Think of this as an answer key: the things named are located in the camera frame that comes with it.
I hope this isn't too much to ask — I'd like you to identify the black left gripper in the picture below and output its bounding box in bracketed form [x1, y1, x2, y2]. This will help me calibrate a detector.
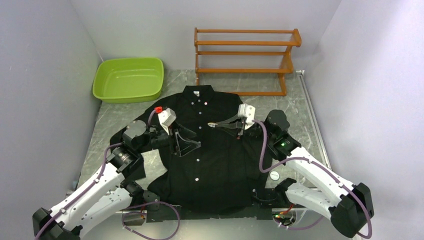
[136, 119, 201, 157]

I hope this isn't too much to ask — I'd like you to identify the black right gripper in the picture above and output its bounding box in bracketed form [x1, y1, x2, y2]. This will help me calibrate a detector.
[215, 113, 275, 141]

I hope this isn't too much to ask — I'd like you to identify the black button shirt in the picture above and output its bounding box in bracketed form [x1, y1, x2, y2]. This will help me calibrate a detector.
[109, 84, 275, 216]

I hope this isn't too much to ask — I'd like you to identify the white round brooch back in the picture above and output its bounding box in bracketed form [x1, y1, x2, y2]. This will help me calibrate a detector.
[269, 171, 280, 181]

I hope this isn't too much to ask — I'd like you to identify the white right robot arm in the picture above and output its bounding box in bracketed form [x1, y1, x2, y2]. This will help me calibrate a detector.
[208, 104, 375, 239]

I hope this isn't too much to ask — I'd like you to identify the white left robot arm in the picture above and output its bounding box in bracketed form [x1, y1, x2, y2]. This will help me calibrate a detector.
[32, 120, 201, 240]

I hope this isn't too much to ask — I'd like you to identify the orange wooden shoe rack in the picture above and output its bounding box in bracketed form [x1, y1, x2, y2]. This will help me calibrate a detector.
[194, 27, 302, 97]

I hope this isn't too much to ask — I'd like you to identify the green plastic basin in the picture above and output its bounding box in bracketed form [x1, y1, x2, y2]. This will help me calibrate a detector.
[92, 57, 164, 104]

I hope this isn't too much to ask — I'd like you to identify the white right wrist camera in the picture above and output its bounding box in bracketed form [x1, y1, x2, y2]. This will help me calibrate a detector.
[237, 103, 256, 136]

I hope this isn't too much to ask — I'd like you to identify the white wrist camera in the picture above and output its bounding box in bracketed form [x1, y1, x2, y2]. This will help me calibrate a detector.
[154, 106, 177, 136]
[237, 103, 256, 136]

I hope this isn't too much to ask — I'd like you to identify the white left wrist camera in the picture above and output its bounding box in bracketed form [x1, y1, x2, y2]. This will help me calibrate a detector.
[154, 106, 177, 136]

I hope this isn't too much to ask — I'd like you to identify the aluminium table edge rail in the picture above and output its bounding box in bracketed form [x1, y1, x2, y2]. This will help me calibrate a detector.
[295, 70, 332, 170]

